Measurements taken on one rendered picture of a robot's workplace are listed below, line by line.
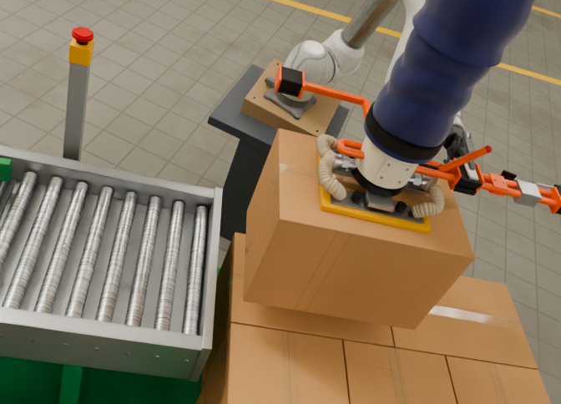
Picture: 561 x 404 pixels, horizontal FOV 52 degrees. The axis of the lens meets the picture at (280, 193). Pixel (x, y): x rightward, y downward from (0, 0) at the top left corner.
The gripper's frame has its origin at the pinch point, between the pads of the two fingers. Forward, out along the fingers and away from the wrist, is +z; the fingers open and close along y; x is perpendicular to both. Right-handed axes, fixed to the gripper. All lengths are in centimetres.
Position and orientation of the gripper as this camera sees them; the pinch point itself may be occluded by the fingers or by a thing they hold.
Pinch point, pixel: (467, 176)
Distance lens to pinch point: 182.5
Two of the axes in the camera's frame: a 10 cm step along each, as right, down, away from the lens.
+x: -9.5, -2.0, -2.3
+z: 0.2, 7.0, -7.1
